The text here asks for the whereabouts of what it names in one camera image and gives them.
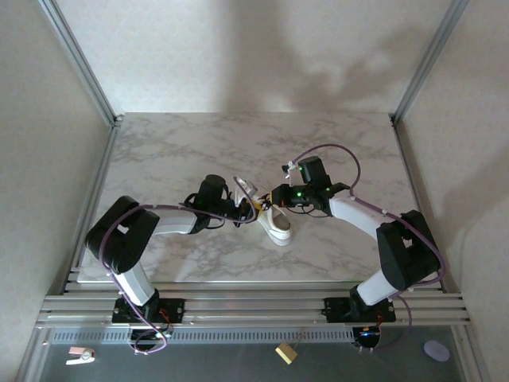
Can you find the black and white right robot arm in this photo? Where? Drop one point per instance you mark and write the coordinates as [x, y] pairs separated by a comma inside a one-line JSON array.
[[405, 254]]

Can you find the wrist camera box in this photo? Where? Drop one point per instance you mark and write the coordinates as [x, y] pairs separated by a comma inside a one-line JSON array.
[[292, 171], [244, 191]]

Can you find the purple oval object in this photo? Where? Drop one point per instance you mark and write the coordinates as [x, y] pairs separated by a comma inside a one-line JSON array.
[[436, 351]]

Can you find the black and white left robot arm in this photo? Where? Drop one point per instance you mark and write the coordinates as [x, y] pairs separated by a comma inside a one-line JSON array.
[[119, 238]]

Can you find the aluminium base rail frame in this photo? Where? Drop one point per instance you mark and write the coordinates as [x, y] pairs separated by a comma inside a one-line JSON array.
[[254, 306]]

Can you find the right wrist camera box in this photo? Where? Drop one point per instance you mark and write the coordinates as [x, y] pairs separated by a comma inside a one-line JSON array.
[[292, 171]]

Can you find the white shoe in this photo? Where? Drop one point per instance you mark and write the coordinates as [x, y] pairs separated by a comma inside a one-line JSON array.
[[278, 228]]

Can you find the aluminium side rail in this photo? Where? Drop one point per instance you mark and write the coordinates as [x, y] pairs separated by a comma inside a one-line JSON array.
[[97, 191], [411, 179]]

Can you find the base electronics board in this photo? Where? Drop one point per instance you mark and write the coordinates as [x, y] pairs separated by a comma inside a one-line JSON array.
[[153, 336], [367, 337]]

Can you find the pink and white clip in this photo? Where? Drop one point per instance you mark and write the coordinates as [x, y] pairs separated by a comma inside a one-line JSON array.
[[81, 355]]

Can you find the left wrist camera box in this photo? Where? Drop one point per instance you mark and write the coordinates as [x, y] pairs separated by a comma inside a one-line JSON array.
[[244, 191]]

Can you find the aluminium corner post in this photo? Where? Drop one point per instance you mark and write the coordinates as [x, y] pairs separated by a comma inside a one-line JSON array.
[[79, 59], [429, 59]]

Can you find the brass padlock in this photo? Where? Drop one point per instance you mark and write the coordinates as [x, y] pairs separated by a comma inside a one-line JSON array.
[[287, 352]]

